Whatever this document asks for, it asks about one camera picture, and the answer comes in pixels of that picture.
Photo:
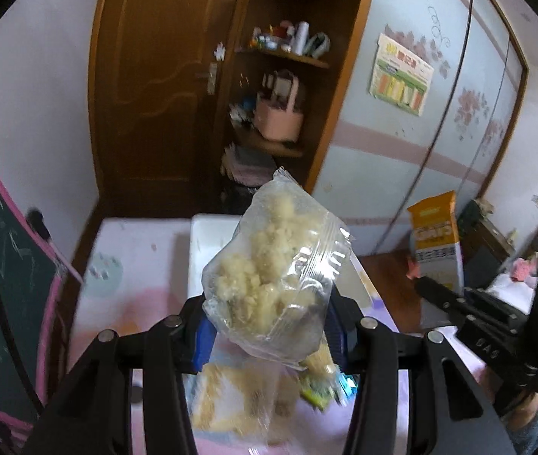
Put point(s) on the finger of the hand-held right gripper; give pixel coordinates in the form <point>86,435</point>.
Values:
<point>442,296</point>

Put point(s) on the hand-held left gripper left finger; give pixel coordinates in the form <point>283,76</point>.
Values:
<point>202,341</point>

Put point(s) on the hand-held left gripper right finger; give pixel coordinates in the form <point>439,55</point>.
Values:
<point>334,336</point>

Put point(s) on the green snack packet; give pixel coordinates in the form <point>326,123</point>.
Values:
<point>318,391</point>

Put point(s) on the clear packet of pale crumbly snack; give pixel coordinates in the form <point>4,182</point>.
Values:
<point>269,270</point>

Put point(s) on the white plastic bin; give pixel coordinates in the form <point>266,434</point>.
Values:
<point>207,246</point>

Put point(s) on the person's right forearm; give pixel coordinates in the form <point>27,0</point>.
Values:
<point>529,417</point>

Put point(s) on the white bedding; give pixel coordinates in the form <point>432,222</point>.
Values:
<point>510,289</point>

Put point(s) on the clear packet of yellow biscuits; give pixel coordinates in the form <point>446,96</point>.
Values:
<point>236,398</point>

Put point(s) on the dark wooden furniture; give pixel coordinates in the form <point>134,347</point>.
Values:
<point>484,241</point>

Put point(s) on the white wardrobe with floral stickers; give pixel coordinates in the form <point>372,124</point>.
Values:
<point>439,142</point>

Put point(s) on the stack of folded cloths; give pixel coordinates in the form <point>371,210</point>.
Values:
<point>247,166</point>

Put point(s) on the pink basket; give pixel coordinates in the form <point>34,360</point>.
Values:
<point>278,118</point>

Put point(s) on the wooden door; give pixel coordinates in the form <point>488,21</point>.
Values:
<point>155,80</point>

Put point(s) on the wooden corner shelf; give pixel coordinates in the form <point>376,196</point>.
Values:
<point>335,33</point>

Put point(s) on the white bottle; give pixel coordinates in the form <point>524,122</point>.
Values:
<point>301,38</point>

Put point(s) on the wall calendar poster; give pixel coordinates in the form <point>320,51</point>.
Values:
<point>399,76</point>

